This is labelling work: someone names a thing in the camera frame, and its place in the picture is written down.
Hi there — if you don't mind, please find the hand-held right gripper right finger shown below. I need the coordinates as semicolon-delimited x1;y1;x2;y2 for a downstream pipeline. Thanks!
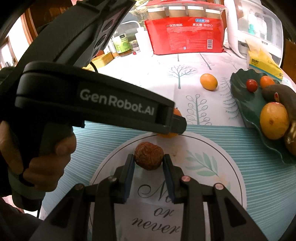
162;154;269;241

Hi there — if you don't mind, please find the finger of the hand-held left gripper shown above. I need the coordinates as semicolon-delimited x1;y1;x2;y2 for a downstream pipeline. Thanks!
166;113;187;135

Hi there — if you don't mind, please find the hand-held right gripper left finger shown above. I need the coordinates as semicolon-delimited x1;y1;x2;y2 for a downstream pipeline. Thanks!
30;154;136;241

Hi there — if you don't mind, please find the orange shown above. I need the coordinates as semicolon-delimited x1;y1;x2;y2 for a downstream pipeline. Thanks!
157;107;183;139
260;76;275;89

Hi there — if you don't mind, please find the dark green scalloped dish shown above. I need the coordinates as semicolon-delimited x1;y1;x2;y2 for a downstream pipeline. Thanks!
230;69;296;165

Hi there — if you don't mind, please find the red tomato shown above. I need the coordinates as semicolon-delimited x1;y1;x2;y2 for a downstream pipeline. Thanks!
246;79;258;92

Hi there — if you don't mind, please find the dark green avocado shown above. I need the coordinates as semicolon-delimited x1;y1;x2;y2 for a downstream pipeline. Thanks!
262;84;296;121

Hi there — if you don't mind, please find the person's left hand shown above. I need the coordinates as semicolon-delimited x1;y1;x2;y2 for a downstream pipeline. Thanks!
0;120;77;193

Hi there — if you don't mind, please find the yellow flat box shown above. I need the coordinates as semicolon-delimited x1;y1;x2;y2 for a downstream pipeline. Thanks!
82;53;115;70

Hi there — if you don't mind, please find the small oval orange kumquat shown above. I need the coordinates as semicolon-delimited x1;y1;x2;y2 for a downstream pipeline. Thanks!
200;73;218;91

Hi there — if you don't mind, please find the tree print tablecloth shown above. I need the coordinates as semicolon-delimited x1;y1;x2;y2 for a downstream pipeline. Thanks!
38;50;296;241

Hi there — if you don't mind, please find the green label jar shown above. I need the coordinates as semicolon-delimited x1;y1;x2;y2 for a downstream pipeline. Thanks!
112;34;131;57

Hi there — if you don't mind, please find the teal striped placemat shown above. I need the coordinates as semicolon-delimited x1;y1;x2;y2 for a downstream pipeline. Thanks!
42;122;296;241

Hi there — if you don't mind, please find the white plastic bottle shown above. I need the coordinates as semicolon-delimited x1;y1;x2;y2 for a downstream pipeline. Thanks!
136;27;154;52

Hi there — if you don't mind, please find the red pack of paper cups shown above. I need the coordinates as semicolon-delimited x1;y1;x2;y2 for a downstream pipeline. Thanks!
144;0;228;55

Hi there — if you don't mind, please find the large yellow-orange round fruit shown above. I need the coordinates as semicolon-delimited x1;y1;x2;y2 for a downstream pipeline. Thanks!
260;102;290;140

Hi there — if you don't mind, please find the yellow tissue pack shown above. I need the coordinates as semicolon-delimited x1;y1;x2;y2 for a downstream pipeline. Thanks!
246;39;284;80

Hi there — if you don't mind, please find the white appliance with clear lid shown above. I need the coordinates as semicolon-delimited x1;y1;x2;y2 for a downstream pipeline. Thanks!
223;0;284;64

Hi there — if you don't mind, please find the red-orange mango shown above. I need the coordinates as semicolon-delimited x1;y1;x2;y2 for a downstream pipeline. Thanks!
284;120;296;156

